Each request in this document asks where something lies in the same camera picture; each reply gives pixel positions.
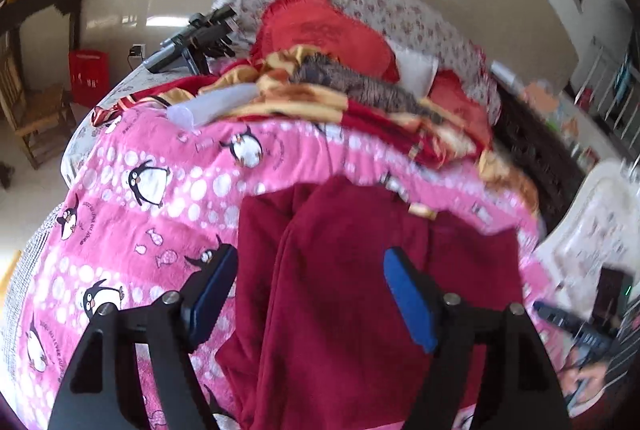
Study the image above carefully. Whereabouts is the grey striped mattress cover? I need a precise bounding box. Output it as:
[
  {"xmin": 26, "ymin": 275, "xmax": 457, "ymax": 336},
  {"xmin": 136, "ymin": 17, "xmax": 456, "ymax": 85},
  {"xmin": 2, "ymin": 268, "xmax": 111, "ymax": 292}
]
[{"xmin": 0, "ymin": 205, "xmax": 66, "ymax": 361}]

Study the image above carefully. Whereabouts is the translucent white plastic bag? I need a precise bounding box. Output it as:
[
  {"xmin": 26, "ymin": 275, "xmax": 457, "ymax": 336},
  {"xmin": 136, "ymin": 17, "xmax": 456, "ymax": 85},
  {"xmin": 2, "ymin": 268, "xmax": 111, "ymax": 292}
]
[{"xmin": 166, "ymin": 85, "xmax": 258, "ymax": 131}]

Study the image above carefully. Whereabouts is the floral bed sheet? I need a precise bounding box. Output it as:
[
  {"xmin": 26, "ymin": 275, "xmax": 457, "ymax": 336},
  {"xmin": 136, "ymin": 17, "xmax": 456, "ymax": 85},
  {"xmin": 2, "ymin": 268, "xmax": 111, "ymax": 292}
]
[{"xmin": 60, "ymin": 55, "xmax": 166, "ymax": 181}]

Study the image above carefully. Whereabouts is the wooden chair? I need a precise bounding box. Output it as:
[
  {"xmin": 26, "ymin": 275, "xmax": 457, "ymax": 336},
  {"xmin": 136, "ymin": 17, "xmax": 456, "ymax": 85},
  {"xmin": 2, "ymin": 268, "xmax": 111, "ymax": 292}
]
[{"xmin": 0, "ymin": 45, "xmax": 78, "ymax": 170}]

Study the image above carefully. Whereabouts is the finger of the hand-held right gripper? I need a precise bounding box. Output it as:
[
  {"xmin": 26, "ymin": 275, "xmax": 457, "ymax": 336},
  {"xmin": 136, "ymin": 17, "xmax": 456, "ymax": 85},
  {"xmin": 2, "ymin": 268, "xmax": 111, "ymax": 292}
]
[{"xmin": 532, "ymin": 300, "xmax": 616, "ymax": 356}]

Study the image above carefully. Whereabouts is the black tripod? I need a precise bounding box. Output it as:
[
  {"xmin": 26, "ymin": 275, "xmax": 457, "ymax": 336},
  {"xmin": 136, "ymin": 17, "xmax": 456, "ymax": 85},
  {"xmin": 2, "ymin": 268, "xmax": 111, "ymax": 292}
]
[{"xmin": 142, "ymin": 5, "xmax": 238, "ymax": 76}]

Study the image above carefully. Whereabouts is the red cushion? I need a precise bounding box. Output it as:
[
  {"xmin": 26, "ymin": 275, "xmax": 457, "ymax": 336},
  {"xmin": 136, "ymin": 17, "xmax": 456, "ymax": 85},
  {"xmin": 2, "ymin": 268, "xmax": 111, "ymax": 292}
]
[{"xmin": 430, "ymin": 70, "xmax": 493, "ymax": 146}]

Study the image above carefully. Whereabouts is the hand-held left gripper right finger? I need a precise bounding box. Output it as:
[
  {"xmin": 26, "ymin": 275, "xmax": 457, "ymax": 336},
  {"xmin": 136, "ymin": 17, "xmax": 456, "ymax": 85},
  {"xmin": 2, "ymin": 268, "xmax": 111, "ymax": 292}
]
[{"xmin": 383, "ymin": 247, "xmax": 573, "ymax": 430}]

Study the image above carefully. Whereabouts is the white metal rack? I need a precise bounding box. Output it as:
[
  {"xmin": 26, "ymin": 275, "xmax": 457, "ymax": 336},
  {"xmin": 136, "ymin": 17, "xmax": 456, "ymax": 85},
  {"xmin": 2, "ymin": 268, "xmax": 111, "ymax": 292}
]
[{"xmin": 565, "ymin": 35, "xmax": 640, "ymax": 151}]

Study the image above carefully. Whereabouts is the person's right hand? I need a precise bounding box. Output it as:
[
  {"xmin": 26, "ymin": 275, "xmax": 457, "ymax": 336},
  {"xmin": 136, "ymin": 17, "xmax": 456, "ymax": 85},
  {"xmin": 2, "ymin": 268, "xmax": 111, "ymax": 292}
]
[{"xmin": 562, "ymin": 357, "xmax": 613, "ymax": 408}]

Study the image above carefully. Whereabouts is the red round frilled pillow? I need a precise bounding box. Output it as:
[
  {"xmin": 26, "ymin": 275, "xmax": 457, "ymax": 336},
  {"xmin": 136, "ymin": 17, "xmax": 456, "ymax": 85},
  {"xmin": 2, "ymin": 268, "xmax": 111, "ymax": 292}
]
[{"xmin": 255, "ymin": 0, "xmax": 401, "ymax": 84}]

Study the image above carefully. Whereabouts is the dark red fleece garment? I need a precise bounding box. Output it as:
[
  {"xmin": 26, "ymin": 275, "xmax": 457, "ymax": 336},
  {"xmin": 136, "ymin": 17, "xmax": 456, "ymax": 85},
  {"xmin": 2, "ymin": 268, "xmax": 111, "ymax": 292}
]
[{"xmin": 215, "ymin": 175, "xmax": 531, "ymax": 430}]

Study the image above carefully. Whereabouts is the dark wooden headboard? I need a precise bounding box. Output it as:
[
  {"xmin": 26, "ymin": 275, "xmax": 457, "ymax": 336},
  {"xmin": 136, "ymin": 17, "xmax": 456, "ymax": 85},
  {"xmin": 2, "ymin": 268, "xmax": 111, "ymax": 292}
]
[{"xmin": 492, "ymin": 78, "xmax": 593, "ymax": 233}]

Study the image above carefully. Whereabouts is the white plastic chair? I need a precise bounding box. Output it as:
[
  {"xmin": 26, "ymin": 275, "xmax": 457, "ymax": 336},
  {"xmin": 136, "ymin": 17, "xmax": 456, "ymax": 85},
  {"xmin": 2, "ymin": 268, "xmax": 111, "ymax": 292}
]
[{"xmin": 532, "ymin": 160, "xmax": 640, "ymax": 311}]

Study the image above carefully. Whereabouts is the pink penguin print blanket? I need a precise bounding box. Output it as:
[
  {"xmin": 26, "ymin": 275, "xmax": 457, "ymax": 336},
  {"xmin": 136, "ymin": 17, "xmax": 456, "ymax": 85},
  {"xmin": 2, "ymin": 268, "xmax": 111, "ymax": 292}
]
[{"xmin": 0, "ymin": 110, "xmax": 576, "ymax": 430}]

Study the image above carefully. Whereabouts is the red and gold blanket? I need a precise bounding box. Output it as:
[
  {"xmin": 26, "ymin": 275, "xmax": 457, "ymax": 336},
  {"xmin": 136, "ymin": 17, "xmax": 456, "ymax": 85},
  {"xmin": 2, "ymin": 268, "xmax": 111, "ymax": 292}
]
[{"xmin": 92, "ymin": 45, "xmax": 541, "ymax": 211}]

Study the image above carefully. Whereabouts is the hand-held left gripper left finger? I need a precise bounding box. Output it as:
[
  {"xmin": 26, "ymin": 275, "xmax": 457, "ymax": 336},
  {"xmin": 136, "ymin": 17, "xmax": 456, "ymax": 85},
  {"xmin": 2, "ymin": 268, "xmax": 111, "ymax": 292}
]
[{"xmin": 47, "ymin": 243, "xmax": 240, "ymax": 430}]

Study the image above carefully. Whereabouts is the grey fuzzy cloth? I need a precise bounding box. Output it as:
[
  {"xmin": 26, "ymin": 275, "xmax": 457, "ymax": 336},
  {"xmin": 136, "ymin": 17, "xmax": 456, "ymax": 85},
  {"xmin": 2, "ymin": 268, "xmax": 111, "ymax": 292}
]
[{"xmin": 290, "ymin": 55, "xmax": 443, "ymax": 121}]

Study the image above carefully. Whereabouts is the red plastic crate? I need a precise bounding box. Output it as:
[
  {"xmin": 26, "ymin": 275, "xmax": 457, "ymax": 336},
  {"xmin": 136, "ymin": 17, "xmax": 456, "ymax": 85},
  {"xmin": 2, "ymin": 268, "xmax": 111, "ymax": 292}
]
[{"xmin": 68, "ymin": 49, "xmax": 111, "ymax": 108}]

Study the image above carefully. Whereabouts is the white pillow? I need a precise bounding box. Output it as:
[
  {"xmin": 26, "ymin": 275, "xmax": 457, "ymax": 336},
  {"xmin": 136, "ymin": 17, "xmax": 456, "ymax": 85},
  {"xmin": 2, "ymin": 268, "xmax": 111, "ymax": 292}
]
[{"xmin": 397, "ymin": 50, "xmax": 441, "ymax": 94}]

